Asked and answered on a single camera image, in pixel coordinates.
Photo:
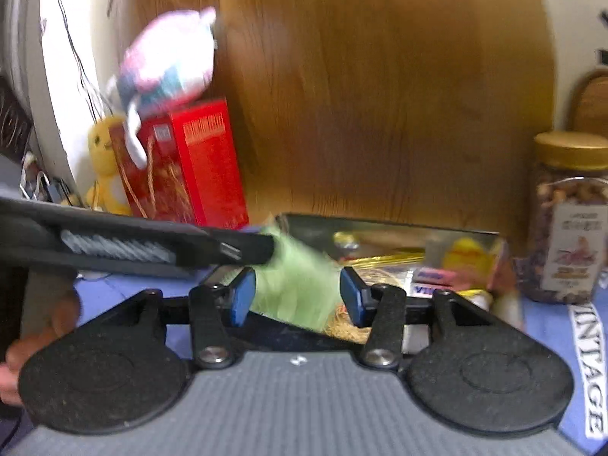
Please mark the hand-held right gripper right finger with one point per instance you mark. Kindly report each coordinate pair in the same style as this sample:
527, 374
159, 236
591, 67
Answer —
351, 301

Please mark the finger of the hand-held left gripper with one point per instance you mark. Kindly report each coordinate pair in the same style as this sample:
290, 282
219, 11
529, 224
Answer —
244, 249

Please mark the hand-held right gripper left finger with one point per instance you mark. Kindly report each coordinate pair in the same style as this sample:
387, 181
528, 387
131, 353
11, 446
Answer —
242, 295

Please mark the yellow pastry packet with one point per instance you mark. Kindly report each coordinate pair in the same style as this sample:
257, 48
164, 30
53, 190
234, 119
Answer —
380, 263

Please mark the light green snack packet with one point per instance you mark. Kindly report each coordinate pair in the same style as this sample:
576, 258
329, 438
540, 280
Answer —
294, 285

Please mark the pink candy stick pack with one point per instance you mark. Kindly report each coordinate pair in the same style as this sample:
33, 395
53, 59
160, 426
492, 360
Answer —
427, 286

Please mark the dark cardboard box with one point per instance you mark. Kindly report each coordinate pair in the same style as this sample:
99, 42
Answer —
389, 230

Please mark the person's left hand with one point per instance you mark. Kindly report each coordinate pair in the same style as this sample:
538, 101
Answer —
61, 316

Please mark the black charger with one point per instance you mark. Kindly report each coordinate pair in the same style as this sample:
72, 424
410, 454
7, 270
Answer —
58, 190

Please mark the yellow plush duck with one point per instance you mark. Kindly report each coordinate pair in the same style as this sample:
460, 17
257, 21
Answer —
102, 152

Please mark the red gift bag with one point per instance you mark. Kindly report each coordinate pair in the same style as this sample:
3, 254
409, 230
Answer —
204, 166

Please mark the pink white plush toy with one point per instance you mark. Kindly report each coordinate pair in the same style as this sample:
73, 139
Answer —
166, 66

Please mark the blue printed cloth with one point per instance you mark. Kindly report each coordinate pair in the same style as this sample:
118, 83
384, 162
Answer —
546, 337

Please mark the gold lid nut jar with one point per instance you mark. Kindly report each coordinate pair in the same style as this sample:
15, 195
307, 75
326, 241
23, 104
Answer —
570, 247

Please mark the round bamboo tray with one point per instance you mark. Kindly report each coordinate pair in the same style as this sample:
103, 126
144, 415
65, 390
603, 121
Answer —
593, 104

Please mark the black tape cross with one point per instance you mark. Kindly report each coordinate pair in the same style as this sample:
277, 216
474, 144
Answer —
603, 38

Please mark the wood grain wall panel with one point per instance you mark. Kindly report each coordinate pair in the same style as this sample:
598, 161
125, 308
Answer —
380, 80

